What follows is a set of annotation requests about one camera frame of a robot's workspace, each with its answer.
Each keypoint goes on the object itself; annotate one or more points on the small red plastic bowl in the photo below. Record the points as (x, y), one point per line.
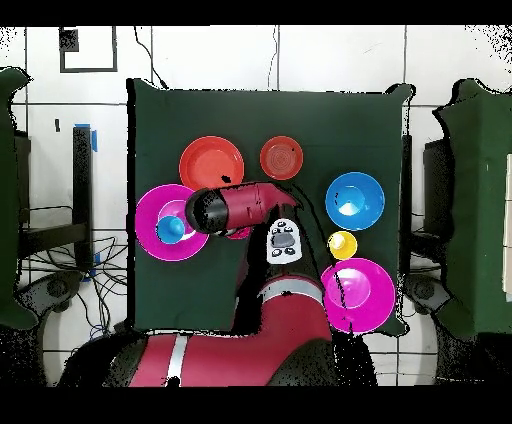
(240, 234)

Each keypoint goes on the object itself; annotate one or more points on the large orange plastic bowl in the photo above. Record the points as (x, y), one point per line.
(208, 160)

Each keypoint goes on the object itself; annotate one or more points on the blue plastic cup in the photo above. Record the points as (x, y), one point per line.
(170, 231)

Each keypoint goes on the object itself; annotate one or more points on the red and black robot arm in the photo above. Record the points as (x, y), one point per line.
(248, 204)

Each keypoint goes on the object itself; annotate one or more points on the small orange plastic bowl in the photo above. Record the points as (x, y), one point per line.
(281, 158)

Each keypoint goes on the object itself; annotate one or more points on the yellow plastic cup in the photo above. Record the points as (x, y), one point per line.
(342, 248)

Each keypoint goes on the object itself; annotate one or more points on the dark green tablecloth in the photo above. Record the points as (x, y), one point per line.
(260, 116)

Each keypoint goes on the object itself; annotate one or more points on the blue plastic bowl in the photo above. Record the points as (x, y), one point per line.
(354, 192)

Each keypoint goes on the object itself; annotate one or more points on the large pink plastic bowl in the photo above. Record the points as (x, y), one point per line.
(368, 296)
(148, 240)

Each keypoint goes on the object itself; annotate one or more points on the black metal stand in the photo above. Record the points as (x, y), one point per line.
(406, 200)
(82, 180)

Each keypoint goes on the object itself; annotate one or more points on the grey office chair base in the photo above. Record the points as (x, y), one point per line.
(424, 292)
(56, 288)

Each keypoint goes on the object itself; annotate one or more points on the green cloth covered side table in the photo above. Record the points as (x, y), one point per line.
(480, 200)
(8, 200)

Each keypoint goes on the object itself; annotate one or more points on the black square floor frame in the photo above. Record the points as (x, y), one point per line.
(68, 40)

